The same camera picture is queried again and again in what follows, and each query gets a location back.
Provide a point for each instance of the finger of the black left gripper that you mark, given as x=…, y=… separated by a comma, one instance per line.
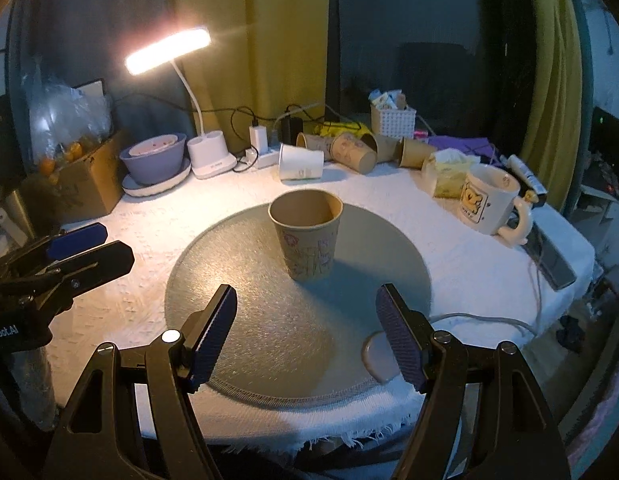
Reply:
x=72, y=243
x=89, y=264

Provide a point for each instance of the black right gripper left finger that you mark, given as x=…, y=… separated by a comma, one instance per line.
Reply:
x=98, y=436

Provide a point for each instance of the white tube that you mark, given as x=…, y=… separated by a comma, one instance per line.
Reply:
x=526, y=175

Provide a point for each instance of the brown pig-print paper cup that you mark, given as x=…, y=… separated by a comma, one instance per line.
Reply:
x=307, y=223

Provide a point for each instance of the teal curtain left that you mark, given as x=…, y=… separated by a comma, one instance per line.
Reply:
x=78, y=41

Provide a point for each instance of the round grey placemat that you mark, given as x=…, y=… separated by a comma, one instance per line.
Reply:
x=295, y=344

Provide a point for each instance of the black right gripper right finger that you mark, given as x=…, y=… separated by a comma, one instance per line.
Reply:
x=515, y=435

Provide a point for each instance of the clear plastic bag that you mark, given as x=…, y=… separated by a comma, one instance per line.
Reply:
x=59, y=115

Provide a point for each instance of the white plastic lattice basket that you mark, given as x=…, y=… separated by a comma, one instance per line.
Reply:
x=397, y=124

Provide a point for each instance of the white desk lamp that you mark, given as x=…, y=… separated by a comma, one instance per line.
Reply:
x=208, y=152

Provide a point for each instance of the cardboard box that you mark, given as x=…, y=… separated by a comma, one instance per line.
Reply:
x=90, y=187

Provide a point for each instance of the yellow curtain left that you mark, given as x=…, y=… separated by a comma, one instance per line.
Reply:
x=265, y=55

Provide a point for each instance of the cream cartoon bear mug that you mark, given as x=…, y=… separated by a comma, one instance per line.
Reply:
x=490, y=204

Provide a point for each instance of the yellow curtain right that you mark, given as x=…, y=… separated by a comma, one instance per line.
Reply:
x=554, y=127

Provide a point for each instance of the brown lying paper cup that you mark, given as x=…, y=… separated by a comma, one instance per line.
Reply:
x=415, y=153
x=314, y=142
x=353, y=153
x=386, y=148

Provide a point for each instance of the purple cloth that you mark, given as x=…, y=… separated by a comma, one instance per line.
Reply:
x=480, y=147

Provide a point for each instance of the white plate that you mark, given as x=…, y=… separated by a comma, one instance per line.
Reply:
x=134, y=189

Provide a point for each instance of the purple bowl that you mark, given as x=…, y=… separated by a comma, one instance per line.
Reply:
x=155, y=160

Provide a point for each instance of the yellow tissue pack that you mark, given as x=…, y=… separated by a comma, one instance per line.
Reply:
x=444, y=172

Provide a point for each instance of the white phone charger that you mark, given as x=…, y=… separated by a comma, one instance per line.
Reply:
x=258, y=139

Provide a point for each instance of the black smartphone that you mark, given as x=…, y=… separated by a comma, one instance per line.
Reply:
x=552, y=264

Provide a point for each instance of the white green-dotted paper cup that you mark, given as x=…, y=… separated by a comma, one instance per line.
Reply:
x=299, y=163

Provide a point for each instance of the white tablecloth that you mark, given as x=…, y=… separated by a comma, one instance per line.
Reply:
x=482, y=290

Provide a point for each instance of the black power adapter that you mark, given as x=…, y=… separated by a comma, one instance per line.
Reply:
x=291, y=128

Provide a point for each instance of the white power strip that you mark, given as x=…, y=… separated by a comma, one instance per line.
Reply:
x=253, y=159

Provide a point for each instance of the round white coaster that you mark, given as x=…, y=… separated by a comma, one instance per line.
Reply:
x=379, y=360

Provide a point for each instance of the yellow plastic bag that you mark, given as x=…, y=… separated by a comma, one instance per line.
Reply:
x=334, y=129

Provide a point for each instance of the black monitor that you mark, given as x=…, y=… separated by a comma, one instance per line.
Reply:
x=604, y=137

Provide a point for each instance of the yellow curtain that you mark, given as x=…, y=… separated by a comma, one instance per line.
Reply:
x=265, y=55
x=554, y=127

